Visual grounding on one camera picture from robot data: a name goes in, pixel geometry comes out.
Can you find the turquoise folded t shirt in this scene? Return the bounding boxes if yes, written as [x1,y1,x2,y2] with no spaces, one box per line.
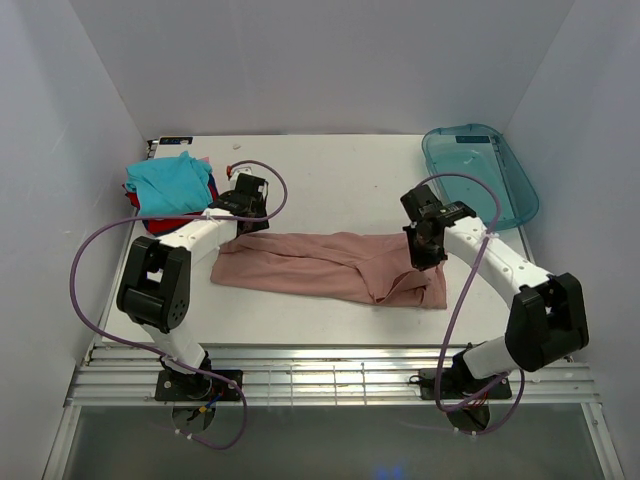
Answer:
[124,151,213,216]

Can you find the dusty pink t shirt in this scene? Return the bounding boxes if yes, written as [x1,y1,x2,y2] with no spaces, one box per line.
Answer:
[210,232,447,310]

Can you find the red folded t shirt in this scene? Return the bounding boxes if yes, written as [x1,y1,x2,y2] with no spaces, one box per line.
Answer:
[122,183,208,236]

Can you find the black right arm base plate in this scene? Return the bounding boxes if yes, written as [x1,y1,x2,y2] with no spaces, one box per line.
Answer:
[408,368,512,400]

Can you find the black blue corner label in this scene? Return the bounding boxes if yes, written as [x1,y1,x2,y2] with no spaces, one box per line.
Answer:
[159,136,193,145]

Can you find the navy blue folded t shirt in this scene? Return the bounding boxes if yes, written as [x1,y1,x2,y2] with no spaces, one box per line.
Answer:
[173,174,219,220]

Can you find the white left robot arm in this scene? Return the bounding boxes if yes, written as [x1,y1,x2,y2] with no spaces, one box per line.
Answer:
[116,168,269,398]

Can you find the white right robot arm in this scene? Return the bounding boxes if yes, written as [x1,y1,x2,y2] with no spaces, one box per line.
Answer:
[401,185,590,396]

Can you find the teal transparent plastic bin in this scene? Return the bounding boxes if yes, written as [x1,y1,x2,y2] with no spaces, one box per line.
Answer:
[421,124,539,231]

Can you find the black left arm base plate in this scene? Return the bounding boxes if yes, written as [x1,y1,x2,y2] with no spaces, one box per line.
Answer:
[154,370,243,403]

